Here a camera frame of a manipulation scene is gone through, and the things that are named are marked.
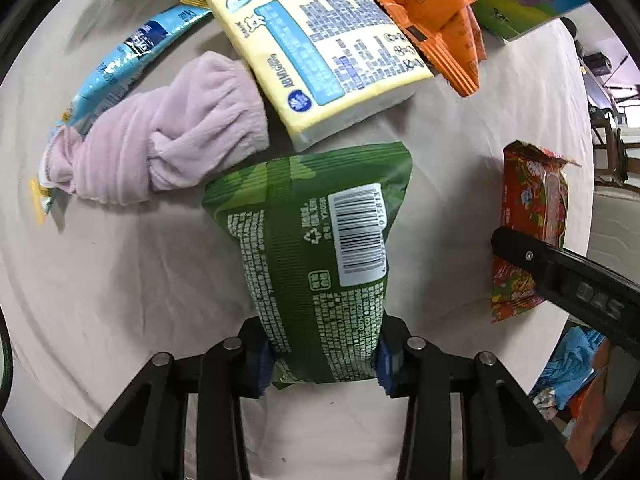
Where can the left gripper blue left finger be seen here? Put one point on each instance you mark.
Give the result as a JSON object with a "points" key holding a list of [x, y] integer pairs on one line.
{"points": [[265, 367]]}

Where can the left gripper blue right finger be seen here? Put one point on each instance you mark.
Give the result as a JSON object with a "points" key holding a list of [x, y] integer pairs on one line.
{"points": [[387, 366]]}

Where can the red snack bag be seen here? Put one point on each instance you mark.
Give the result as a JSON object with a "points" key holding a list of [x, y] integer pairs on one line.
{"points": [[534, 202]]}

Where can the green snack bag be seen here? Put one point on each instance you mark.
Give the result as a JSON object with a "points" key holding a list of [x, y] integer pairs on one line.
{"points": [[312, 233]]}

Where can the purple soft cloth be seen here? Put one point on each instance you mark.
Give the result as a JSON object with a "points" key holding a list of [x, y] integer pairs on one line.
{"points": [[209, 119]]}

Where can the yellow blue tissue pack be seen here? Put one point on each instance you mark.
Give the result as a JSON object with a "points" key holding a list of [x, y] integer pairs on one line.
{"points": [[324, 65]]}

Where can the light blue Nestle pouch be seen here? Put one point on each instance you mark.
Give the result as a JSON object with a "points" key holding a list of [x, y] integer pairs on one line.
{"points": [[121, 69]]}

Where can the orange snack bag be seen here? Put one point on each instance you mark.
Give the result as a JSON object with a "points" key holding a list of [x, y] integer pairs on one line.
{"points": [[447, 33]]}

